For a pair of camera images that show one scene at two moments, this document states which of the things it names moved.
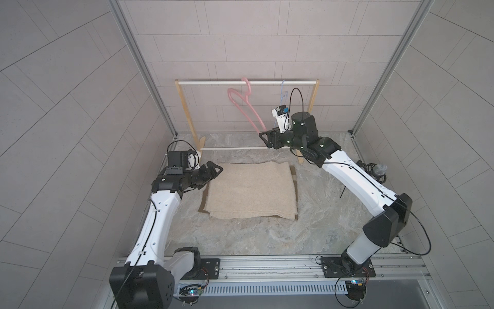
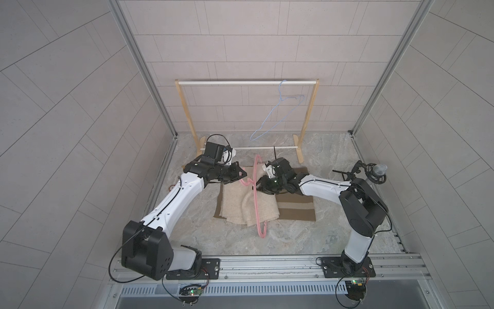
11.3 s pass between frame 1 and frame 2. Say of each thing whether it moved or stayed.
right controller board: stayed
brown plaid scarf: moved
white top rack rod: stayed
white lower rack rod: stayed
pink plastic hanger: moved
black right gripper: moved
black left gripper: moved
